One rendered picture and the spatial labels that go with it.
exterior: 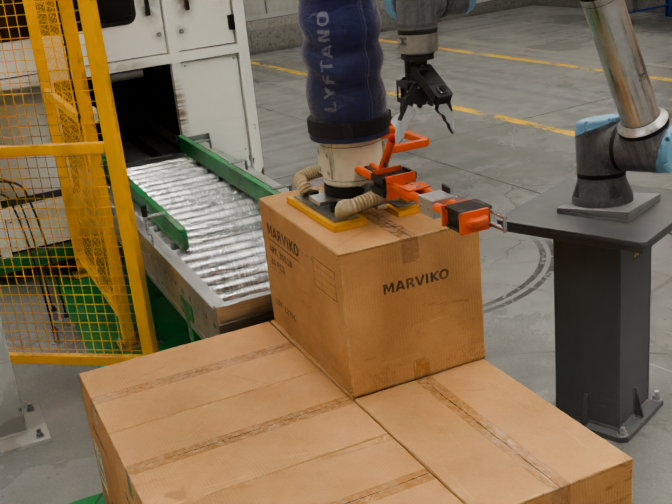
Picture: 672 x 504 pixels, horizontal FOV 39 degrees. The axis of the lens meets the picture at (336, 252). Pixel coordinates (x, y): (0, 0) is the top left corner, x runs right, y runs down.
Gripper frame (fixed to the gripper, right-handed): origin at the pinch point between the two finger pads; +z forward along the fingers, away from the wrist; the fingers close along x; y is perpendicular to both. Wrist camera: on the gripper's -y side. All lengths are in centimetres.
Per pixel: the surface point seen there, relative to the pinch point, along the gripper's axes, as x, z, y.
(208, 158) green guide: -20, 57, 256
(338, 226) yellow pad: 13.3, 25.1, 25.2
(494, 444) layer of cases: 1, 67, -28
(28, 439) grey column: 94, 121, 140
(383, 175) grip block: 2.6, 11.9, 18.6
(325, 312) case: 20, 47, 24
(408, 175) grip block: -1.4, 11.4, 12.7
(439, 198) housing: 1.4, 12.2, -7.2
